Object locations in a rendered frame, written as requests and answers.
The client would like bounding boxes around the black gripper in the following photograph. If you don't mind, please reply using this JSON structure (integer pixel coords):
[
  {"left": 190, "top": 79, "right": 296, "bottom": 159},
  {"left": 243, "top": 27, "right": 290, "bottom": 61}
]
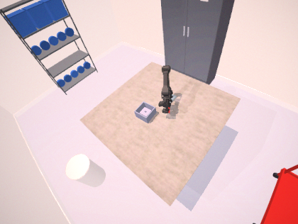
[{"left": 162, "top": 99, "right": 172, "bottom": 113}]

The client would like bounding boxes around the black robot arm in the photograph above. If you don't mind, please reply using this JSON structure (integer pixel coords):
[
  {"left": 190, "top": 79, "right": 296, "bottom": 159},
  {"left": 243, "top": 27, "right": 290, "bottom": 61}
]
[{"left": 158, "top": 65, "right": 173, "bottom": 108}]

